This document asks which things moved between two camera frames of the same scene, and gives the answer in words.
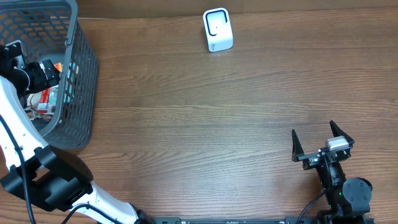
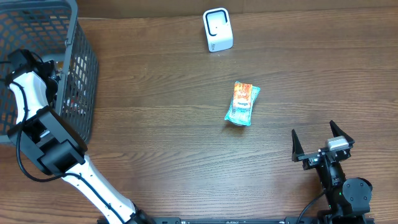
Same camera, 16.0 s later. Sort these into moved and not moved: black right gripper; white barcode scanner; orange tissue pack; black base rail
Moved: orange tissue pack
Not moved: white barcode scanner; black right gripper; black base rail
